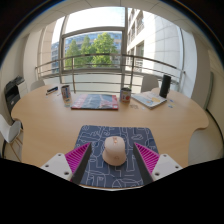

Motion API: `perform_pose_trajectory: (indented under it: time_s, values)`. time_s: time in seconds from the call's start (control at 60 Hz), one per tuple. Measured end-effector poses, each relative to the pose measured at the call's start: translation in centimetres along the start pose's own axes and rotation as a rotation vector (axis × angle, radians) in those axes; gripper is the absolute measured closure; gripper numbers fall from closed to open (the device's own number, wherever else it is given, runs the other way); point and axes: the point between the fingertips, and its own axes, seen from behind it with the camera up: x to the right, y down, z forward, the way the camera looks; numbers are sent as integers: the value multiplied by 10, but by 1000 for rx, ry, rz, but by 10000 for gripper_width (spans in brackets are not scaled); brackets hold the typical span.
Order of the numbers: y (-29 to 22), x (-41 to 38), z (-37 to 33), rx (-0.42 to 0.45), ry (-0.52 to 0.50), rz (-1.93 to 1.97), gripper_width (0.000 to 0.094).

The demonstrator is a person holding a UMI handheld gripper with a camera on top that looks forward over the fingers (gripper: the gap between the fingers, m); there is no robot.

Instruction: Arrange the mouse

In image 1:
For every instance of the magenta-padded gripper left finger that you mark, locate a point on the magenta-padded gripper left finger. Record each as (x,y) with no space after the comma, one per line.
(77,159)

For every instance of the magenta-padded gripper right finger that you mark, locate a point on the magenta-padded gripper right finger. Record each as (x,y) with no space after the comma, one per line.
(148,160)

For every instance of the beige computer mouse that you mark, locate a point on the beige computer mouse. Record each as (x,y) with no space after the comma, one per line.
(114,153)

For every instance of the blue patterned mouse pad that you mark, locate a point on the blue patterned mouse pad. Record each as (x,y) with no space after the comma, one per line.
(96,135)

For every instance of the red and blue magazine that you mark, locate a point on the red and blue magazine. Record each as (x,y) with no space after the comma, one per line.
(95,101)

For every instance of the open light magazine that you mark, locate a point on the open light magazine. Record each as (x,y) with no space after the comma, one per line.
(149,99)

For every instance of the blue printed can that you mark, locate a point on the blue printed can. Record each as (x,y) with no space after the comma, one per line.
(65,91)

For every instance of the red and white can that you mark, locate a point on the red and white can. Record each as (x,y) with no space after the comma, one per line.
(125,95)

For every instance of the dark blue stapler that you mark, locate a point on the dark blue stapler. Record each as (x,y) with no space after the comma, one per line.
(52,90)

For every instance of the white chair with wooden legs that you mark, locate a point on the white chair with wooden legs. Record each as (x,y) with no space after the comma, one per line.
(8,130)

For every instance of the black cylindrical speaker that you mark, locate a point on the black cylindrical speaker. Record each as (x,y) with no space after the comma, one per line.
(165,86)

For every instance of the grey-green door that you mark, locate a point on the grey-green door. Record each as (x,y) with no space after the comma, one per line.
(210,90)

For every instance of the metal railing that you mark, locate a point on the metal railing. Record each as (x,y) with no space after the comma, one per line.
(110,55)

